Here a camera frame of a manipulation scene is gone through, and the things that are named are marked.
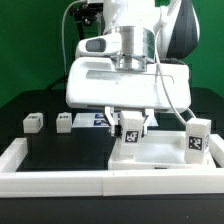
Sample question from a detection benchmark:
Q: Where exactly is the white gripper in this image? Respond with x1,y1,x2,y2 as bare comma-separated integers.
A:
66,57,191,137

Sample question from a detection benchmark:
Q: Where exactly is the white square tabletop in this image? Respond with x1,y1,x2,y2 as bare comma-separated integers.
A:
108,131,216,170

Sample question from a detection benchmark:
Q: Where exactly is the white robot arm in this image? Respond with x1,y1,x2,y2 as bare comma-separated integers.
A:
66,0,200,135

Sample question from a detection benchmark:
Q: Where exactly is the white marker sheet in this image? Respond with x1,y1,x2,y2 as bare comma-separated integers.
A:
72,112,158,128

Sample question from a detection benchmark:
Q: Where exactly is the white U-shaped fence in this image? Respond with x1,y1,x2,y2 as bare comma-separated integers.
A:
0,134,224,198

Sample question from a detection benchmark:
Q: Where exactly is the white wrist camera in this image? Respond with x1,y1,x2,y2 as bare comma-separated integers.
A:
75,33,122,59

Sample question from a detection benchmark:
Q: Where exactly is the black cable bundle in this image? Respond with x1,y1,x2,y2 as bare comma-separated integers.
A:
45,3,103,92

